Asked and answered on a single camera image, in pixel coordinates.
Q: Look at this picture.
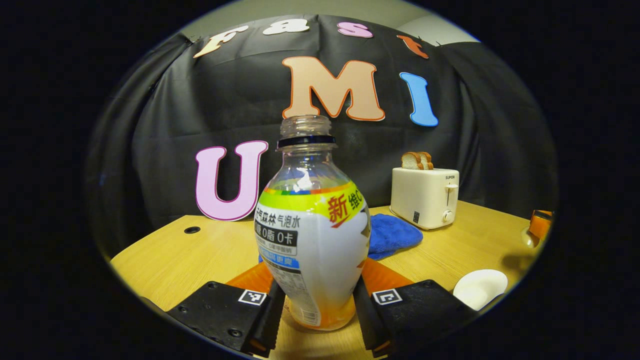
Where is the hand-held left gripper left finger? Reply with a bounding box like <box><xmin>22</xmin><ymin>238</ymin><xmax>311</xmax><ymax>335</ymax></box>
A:
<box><xmin>165</xmin><ymin>261</ymin><xmax>287</xmax><ymax>357</ymax></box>

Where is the cream ceramic teacup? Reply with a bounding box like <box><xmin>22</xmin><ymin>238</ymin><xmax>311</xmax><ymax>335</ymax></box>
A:
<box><xmin>453</xmin><ymin>269</ymin><xmax>509</xmax><ymax>312</ymax></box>

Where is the clear labelled water bottle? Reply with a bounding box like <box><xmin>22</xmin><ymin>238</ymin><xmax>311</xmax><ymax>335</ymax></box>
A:
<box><xmin>254</xmin><ymin>115</ymin><xmax>372</xmax><ymax>332</ymax></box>

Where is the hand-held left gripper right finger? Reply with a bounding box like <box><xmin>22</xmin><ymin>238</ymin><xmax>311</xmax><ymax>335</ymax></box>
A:
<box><xmin>352</xmin><ymin>257</ymin><xmax>478</xmax><ymax>357</ymax></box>

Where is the white toaster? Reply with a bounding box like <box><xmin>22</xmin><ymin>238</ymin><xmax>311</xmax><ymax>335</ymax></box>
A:
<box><xmin>389</xmin><ymin>167</ymin><xmax>460</xmax><ymax>231</ymax></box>

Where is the blue towel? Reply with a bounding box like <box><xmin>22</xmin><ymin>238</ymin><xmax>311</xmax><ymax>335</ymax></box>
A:
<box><xmin>367</xmin><ymin>213</ymin><xmax>424</xmax><ymax>261</ymax></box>

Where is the black backdrop cloth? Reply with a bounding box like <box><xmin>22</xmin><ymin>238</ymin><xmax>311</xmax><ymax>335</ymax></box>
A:
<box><xmin>85</xmin><ymin>14</ymin><xmax>558</xmax><ymax>261</ymax></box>

